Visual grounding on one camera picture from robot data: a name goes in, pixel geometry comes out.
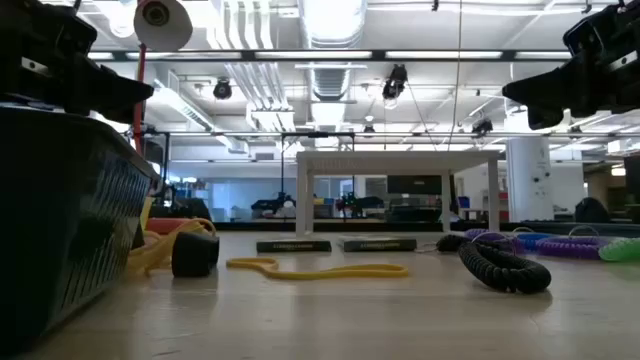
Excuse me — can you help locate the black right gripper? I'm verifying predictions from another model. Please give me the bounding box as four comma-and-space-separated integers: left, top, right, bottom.
502, 0, 640, 130

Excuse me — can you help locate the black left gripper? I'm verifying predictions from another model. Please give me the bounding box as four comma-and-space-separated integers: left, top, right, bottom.
0, 0, 155, 125

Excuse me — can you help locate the black plastic basket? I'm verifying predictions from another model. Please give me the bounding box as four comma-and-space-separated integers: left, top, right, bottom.
0, 104, 161, 359

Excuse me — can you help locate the blue coil wrist keychain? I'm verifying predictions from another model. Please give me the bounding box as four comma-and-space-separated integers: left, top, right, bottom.
514, 232, 554, 252

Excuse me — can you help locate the purple coil wrist keychain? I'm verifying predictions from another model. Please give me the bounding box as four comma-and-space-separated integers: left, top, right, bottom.
463, 228, 526, 254
537, 224, 609, 260

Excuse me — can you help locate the green coil wrist keychain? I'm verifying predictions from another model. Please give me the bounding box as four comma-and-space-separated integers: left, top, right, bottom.
598, 237, 640, 263

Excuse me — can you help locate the black coil wrist keychain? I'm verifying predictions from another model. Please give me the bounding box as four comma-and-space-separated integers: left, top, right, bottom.
435, 233, 553, 295

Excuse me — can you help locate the red desk lamp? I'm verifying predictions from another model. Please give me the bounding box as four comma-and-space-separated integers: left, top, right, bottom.
132, 0, 211, 236

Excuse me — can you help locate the black office chair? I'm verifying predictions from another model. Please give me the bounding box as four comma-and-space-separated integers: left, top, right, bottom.
573, 196, 611, 224

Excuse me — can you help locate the white round column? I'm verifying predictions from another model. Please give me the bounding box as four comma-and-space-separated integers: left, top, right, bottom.
505, 137, 555, 222

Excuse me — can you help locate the dark background monitor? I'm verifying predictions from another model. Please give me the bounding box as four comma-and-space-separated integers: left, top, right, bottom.
386, 174, 444, 195

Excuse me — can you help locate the white perforated shelf riser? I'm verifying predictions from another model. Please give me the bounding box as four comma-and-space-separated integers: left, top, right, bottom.
294, 149, 501, 237

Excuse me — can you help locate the black overhead camera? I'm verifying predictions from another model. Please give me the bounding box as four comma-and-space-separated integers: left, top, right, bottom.
382, 63, 409, 101

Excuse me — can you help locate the black aluminium table frame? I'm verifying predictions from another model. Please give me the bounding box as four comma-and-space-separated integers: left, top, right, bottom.
212, 219, 640, 239

